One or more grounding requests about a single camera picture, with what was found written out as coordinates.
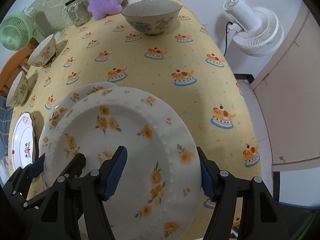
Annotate white plate orange flowers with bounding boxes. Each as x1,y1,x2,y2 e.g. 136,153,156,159
44,81,118,135
40,86,202,239

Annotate white standing fan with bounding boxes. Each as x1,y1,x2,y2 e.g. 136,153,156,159
219,0,284,57

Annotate green desk fan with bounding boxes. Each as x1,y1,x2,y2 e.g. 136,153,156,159
0,7,63,50

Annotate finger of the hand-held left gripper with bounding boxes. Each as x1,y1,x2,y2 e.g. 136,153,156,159
63,152,87,180
4,153,54,211

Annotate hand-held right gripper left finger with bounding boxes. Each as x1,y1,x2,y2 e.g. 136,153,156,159
29,146,128,240

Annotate white plate red pattern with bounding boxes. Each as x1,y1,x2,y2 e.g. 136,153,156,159
10,112,35,172

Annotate wooden bed frame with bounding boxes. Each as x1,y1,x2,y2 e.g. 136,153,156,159
0,52,30,97

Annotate yellow printed tablecloth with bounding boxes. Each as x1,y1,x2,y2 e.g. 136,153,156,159
6,0,263,235

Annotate small floral bowl white interior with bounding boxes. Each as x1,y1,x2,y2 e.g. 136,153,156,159
27,34,57,67
5,71,30,107

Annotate blue plaid pillow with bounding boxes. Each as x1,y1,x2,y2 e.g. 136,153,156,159
0,96,15,155

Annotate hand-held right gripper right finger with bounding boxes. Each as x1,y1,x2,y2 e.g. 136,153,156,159
196,146,292,240

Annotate glass jar black lid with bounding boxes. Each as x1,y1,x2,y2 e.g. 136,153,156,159
65,0,91,27

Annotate black fan cable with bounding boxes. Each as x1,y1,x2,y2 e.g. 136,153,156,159
223,21,238,55

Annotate large floral bowl grey interior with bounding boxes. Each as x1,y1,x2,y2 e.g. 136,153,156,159
122,0,182,36

